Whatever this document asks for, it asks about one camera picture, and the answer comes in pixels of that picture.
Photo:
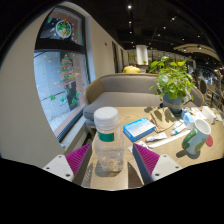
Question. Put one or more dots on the window with festive stickers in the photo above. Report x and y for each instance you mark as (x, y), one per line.
(55, 83)

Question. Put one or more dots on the pill blister pack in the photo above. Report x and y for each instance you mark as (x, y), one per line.
(141, 144)

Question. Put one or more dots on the white cylindrical column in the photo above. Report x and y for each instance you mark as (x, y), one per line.
(141, 55)

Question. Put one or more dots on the ceiling spot lights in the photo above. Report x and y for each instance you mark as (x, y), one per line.
(129, 6)

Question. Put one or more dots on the clear plastic bottle white cap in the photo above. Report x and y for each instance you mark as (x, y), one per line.
(108, 146)

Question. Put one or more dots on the white blue tube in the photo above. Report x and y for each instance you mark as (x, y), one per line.
(177, 124)
(179, 130)

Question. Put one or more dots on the person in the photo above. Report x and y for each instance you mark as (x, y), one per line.
(131, 69)

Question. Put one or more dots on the green potted plant blue pot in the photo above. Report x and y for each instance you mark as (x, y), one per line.
(173, 81)

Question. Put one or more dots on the light blue small carton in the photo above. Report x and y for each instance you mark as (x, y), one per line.
(188, 119)

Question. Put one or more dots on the flat blue box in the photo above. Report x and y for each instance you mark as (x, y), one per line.
(138, 129)

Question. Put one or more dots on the long white paper strip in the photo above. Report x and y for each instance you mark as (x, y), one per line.
(168, 140)

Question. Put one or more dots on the white rectangular box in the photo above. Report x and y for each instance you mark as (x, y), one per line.
(209, 114)

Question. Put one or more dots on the white ointment tube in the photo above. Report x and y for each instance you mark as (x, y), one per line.
(156, 137)

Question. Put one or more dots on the grey curved sofa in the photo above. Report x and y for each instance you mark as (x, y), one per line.
(123, 96)

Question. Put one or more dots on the brown paper bag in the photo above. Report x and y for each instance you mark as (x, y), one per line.
(161, 120)

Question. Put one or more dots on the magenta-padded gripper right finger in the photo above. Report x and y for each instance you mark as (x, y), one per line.
(165, 166)

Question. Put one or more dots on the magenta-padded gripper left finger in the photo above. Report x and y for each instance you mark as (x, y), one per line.
(58, 166)

